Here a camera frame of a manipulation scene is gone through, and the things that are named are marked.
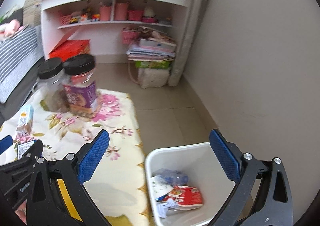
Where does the red snack bag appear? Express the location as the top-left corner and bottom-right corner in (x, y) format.
(162, 186), (203, 210)

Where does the clear plastic water bottle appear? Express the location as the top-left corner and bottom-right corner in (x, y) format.
(153, 169), (189, 186)

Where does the white paper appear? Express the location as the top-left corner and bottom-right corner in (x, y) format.
(156, 198), (178, 218)

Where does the white plastic trash bin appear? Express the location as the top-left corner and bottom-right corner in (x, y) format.
(145, 141), (237, 226)

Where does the small white printed packet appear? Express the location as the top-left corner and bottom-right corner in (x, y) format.
(17, 140), (35, 159)

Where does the yellow paper wrapper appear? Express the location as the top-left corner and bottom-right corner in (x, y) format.
(57, 179), (82, 222)

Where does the small milk carton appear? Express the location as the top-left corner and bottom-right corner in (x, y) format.
(16, 105), (34, 136)

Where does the purple label snack jar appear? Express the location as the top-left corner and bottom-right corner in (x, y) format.
(62, 54), (100, 118)

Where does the floral tablecloth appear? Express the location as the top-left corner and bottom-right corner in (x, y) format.
(1, 89), (150, 225)

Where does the clear jar black lid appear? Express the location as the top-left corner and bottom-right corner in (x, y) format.
(37, 58), (69, 113)

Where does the striped sofa cushion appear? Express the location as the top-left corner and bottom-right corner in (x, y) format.
(1, 26), (44, 104)

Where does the red gift box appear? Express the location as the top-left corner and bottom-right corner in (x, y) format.
(49, 40), (91, 62)

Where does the white shelf unit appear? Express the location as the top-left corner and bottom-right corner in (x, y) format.
(41, 0), (194, 63)

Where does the stack of folded textiles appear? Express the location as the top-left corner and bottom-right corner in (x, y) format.
(121, 26), (177, 62)

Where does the pink storage bucket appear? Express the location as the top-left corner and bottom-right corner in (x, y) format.
(114, 2), (130, 21)

